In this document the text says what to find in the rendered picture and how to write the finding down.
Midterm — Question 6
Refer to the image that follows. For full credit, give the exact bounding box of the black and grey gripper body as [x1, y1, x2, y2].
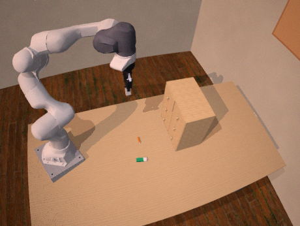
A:
[124, 62, 135, 78]

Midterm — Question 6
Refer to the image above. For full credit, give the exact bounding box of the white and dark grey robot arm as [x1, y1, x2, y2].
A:
[12, 18, 136, 167]

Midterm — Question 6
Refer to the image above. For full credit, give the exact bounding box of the small wooden chest of drawers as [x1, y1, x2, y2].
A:
[166, 77, 215, 151]

